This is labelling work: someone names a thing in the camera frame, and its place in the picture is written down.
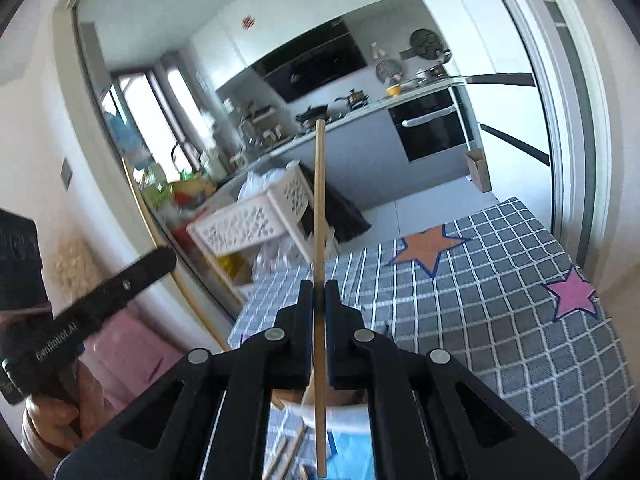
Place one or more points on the black range hood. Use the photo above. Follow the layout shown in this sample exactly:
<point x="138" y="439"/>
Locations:
<point x="310" y="67"/>

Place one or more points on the steel cooking pot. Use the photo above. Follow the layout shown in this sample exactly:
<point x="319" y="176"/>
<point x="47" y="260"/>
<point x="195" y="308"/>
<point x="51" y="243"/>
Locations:
<point x="356" y="98"/>

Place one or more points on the clear plastic bag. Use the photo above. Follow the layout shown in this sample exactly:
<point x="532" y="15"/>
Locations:
<point x="272" y="257"/>

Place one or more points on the cream plastic utensil holder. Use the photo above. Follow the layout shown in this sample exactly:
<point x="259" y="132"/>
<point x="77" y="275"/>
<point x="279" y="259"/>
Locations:
<point x="345" y="417"/>

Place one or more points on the grey sliding door frame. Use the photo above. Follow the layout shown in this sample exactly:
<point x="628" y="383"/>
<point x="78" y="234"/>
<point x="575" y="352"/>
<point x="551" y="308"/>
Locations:
<point x="565" y="110"/>

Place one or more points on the green yellow dish basin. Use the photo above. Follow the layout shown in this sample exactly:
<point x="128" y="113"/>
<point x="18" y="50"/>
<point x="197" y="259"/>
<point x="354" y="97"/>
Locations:
<point x="185" y="190"/>

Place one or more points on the cream perforated trolley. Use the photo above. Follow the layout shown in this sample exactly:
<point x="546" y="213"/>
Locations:
<point x="240" y="225"/>

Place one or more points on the white upper cabinets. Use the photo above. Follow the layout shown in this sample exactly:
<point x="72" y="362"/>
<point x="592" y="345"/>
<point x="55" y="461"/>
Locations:
<point x="280" y="30"/>

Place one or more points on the blue printed hanging bag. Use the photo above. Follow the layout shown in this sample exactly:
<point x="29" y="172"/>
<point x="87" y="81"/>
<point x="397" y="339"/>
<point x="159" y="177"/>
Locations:
<point x="122" y="132"/>

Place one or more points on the dark cloth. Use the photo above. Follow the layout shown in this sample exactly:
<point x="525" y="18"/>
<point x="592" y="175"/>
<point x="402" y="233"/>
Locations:
<point x="345" y="215"/>

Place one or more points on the grey base cabinet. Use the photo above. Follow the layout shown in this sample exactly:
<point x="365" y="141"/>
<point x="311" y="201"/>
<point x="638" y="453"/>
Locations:
<point x="360" y="160"/>

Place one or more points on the grey wall switch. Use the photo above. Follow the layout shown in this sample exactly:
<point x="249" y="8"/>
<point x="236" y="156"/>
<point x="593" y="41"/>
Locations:
<point x="65" y="175"/>

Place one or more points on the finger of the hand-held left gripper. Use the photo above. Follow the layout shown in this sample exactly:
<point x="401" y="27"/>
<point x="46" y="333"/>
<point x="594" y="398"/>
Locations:
<point x="127" y="285"/>

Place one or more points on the yellow bowl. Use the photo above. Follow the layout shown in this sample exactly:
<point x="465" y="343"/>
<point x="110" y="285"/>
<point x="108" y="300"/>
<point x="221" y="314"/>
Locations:
<point x="393" y="91"/>

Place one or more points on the white refrigerator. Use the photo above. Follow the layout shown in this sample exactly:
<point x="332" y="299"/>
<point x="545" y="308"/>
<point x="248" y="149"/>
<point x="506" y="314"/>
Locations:
<point x="500" y="35"/>

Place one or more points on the black wok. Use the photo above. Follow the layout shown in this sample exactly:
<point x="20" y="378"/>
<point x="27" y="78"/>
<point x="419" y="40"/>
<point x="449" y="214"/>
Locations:
<point x="312" y="114"/>

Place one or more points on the white plastic bag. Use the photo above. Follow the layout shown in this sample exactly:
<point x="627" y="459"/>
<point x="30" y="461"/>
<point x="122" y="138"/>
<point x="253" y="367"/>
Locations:
<point x="260" y="182"/>

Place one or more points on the black built-in oven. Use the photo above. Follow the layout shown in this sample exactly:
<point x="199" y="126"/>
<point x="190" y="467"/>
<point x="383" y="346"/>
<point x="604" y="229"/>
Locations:
<point x="430" y="125"/>

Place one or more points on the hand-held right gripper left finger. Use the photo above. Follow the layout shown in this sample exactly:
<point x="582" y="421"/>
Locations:
<point x="295" y="340"/>

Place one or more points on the dark round multi-cup pan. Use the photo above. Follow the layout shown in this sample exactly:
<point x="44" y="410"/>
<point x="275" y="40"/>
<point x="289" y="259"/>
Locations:
<point x="426" y="42"/>

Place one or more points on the yellow package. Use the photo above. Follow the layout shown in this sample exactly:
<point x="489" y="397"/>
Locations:
<point x="227" y="265"/>

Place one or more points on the cardboard box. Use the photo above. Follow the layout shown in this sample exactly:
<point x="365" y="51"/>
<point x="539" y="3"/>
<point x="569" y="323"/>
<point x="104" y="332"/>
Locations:
<point x="479" y="172"/>

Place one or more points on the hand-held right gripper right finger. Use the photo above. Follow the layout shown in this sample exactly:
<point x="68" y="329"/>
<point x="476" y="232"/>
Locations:
<point x="345" y="345"/>

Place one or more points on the bag of pale balls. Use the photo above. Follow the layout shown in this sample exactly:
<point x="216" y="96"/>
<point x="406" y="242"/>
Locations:
<point x="70" y="260"/>

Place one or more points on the pink box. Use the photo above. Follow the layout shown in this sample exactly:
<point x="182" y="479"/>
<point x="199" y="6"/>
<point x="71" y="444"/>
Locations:
<point x="135" y="360"/>

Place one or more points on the person's left hand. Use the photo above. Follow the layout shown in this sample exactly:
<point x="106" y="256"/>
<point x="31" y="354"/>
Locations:
<point x="55" y="430"/>

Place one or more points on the round metal steamer rack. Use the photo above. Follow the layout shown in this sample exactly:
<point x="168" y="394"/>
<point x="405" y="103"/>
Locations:
<point x="387" y="70"/>

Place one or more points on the countertop spice rack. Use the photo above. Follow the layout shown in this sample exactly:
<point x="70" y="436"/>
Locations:
<point x="255" y="125"/>

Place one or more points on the red cabinet decal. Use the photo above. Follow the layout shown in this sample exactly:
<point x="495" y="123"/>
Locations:
<point x="247" y="22"/>

